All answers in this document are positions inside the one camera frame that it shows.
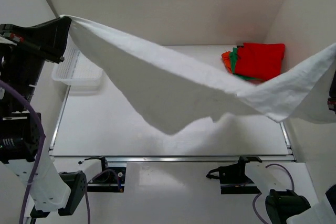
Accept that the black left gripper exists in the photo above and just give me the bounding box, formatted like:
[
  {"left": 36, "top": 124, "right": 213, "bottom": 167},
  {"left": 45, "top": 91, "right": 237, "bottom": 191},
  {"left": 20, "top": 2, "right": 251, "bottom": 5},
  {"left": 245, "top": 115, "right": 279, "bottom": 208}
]
[{"left": 2, "top": 0, "right": 76, "bottom": 89}]

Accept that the white t shirt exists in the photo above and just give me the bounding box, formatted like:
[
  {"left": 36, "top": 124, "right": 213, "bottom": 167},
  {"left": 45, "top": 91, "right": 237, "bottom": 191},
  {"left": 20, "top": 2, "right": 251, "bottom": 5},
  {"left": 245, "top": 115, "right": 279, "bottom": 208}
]
[{"left": 69, "top": 16, "right": 335, "bottom": 135}]

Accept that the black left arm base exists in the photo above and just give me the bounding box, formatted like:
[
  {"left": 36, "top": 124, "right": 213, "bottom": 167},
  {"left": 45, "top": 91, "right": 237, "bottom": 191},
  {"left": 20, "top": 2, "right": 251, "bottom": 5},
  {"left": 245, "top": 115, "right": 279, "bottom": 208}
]
[{"left": 78, "top": 156, "right": 127, "bottom": 193}]

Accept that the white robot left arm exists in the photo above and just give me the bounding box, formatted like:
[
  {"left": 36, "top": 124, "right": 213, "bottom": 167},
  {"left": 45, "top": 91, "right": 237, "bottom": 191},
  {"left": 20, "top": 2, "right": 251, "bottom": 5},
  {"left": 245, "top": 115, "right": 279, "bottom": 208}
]
[{"left": 1, "top": 17, "right": 87, "bottom": 218}]

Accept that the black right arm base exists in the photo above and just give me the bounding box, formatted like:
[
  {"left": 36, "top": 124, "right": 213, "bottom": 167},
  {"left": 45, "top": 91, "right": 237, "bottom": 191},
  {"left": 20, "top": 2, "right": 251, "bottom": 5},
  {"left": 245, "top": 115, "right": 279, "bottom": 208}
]
[{"left": 206, "top": 156, "right": 262, "bottom": 195}]

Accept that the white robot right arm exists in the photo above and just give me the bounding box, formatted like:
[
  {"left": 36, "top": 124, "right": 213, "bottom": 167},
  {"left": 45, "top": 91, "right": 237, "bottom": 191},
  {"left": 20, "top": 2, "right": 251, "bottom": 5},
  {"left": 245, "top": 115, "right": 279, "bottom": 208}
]
[{"left": 235, "top": 158, "right": 335, "bottom": 223}]

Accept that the white plastic basket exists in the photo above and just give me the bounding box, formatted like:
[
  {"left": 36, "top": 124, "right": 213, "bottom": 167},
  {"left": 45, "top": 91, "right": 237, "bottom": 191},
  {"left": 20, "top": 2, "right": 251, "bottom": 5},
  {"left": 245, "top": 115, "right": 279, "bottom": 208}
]
[{"left": 51, "top": 46, "right": 103, "bottom": 87}]

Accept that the orange folded t shirt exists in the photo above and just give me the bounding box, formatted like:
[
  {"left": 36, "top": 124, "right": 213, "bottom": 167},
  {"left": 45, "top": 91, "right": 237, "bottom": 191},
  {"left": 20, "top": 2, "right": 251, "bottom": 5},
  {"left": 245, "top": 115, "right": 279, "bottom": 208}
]
[{"left": 222, "top": 51, "right": 233, "bottom": 73}]

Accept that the green folded t shirt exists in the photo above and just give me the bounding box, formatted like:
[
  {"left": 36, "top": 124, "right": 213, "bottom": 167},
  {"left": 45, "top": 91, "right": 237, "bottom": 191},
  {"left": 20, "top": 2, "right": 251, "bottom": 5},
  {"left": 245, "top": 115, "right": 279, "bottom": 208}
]
[{"left": 228, "top": 47, "right": 262, "bottom": 83}]

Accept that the red folded t shirt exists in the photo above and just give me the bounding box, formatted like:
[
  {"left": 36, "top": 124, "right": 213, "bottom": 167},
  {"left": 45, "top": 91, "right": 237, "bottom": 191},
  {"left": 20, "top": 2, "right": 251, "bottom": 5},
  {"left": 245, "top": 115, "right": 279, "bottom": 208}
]
[{"left": 232, "top": 43, "right": 286, "bottom": 81}]

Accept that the aluminium table rail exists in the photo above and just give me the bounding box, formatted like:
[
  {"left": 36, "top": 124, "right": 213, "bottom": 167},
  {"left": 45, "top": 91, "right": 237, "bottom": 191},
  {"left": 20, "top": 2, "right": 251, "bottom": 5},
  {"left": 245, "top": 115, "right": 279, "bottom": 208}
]
[{"left": 78, "top": 155, "right": 295, "bottom": 164}]

